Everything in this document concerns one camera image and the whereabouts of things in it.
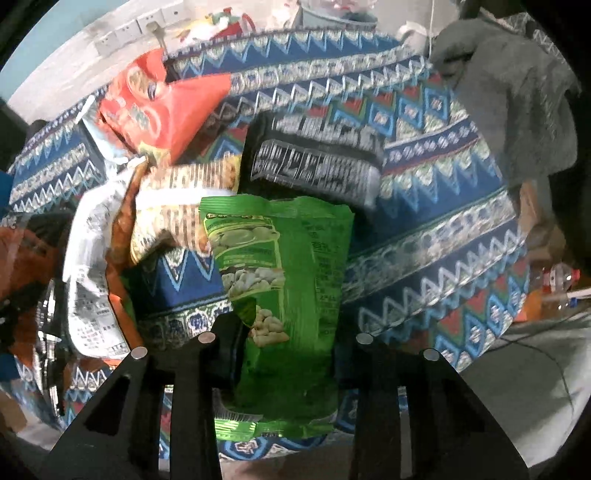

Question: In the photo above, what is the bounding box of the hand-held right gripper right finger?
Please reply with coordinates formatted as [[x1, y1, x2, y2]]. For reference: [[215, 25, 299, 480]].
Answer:
[[337, 333, 530, 480]]

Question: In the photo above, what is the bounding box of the orange striped snack bag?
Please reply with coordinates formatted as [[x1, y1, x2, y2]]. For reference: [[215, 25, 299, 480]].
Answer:
[[129, 154, 243, 265]]

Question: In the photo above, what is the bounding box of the red snack packet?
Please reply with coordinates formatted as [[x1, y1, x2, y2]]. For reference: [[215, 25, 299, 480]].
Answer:
[[98, 48, 232, 168]]

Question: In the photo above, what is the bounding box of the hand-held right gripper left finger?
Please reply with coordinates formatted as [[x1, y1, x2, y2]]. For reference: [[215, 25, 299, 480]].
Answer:
[[41, 315, 251, 480]]

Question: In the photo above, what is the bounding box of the green snack packet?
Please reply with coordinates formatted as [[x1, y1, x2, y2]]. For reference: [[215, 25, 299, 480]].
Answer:
[[199, 195, 355, 439]]

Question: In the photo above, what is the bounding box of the grey cloth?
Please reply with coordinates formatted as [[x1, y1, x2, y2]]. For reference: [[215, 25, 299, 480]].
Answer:
[[429, 8, 581, 186]]

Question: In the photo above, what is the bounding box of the blue patterned blanket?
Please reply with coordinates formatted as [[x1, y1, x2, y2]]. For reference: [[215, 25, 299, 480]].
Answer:
[[9, 27, 532, 462]]

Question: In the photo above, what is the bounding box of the orange snack packet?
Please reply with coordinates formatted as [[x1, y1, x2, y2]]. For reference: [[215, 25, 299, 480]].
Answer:
[[105, 159, 149, 370]]

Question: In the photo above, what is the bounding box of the red and white plastic bag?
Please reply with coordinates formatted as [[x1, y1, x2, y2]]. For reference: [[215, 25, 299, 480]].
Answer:
[[182, 11, 256, 45]]

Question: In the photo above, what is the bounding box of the white printed snack packet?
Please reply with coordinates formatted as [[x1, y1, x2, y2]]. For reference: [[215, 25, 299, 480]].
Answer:
[[62, 157, 146, 358]]

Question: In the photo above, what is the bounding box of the grey plug with cable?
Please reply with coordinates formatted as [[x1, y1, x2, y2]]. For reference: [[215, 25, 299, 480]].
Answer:
[[147, 22, 168, 52]]

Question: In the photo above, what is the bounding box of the black white-print snack packet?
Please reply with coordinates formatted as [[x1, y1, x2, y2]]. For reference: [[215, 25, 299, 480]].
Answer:
[[238, 111, 386, 210]]

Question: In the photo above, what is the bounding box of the clear plastic bottle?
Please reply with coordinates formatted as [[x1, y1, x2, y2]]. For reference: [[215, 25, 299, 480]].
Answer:
[[531, 265, 581, 297]]

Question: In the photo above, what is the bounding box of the thin black cable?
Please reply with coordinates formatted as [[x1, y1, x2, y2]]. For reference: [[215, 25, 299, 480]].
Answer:
[[499, 331, 578, 416]]

